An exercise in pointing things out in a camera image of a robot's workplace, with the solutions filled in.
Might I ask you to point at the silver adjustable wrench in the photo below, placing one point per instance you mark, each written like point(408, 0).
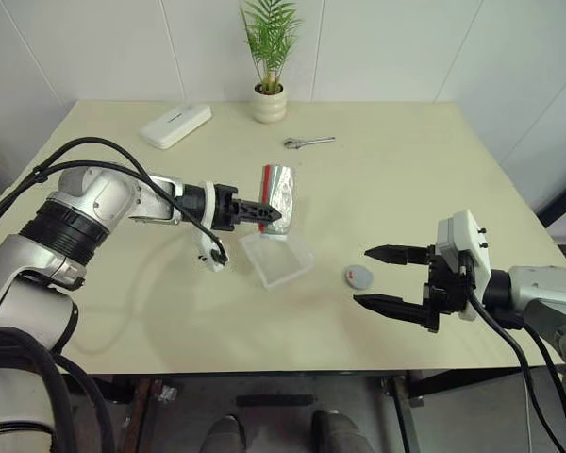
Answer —
point(291, 143)

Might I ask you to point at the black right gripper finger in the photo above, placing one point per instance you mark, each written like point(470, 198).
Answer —
point(396, 255)
point(391, 307)

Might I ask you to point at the rusty metal floor bracket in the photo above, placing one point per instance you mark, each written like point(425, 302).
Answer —
point(398, 394)
point(141, 406)

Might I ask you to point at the clear plastic container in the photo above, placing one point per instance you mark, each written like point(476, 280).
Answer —
point(283, 264)

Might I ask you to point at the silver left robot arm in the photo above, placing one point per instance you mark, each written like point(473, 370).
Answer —
point(99, 198)

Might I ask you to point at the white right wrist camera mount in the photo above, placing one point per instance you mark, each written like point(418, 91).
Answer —
point(467, 236)

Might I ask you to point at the black furniture edge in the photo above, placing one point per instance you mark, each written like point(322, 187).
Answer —
point(561, 207)

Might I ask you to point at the dark rounded foot shape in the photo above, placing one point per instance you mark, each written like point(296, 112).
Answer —
point(335, 433)
point(226, 436)

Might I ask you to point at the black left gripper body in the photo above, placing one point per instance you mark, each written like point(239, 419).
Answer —
point(225, 207)

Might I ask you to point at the cream ribbed plant pot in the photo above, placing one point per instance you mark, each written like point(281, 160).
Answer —
point(270, 108)

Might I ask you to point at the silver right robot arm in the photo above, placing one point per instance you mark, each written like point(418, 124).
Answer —
point(542, 288)

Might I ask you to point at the silver red can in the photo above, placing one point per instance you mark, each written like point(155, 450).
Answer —
point(285, 198)

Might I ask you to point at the white rectangular case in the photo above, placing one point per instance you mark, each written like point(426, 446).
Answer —
point(174, 125)

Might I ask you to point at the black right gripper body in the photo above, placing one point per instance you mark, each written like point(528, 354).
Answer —
point(445, 292)

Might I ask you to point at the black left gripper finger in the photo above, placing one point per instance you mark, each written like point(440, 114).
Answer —
point(259, 213)

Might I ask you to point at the small white floor object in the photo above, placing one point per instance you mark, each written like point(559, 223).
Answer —
point(167, 395)

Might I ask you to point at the grey red can lid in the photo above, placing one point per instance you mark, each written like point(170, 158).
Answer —
point(358, 278)

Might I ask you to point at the green leafy plant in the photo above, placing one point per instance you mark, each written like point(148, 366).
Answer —
point(270, 78)

